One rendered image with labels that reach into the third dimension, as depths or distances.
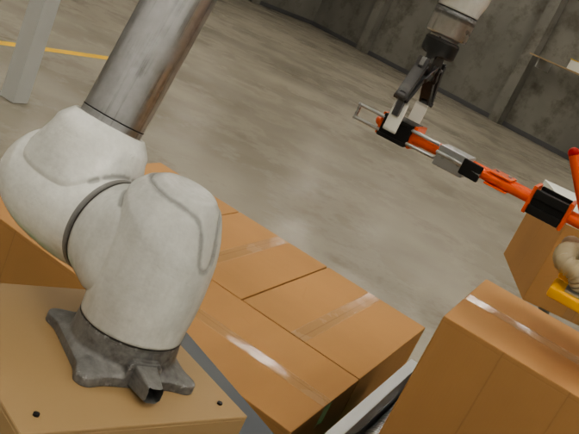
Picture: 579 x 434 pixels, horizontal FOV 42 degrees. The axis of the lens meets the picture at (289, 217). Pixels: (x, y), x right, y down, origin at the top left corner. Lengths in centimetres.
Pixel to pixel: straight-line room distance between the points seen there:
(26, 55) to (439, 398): 380
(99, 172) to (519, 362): 83
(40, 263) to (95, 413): 104
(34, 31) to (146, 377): 392
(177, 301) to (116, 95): 32
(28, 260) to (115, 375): 101
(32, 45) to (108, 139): 374
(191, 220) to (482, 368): 71
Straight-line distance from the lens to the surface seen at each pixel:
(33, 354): 106
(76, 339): 108
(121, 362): 105
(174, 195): 100
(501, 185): 157
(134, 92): 113
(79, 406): 99
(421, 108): 170
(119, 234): 102
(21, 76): 488
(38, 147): 115
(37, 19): 480
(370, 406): 177
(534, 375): 147
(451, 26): 159
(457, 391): 151
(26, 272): 203
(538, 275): 312
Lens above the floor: 142
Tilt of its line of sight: 17 degrees down
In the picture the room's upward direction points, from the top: 25 degrees clockwise
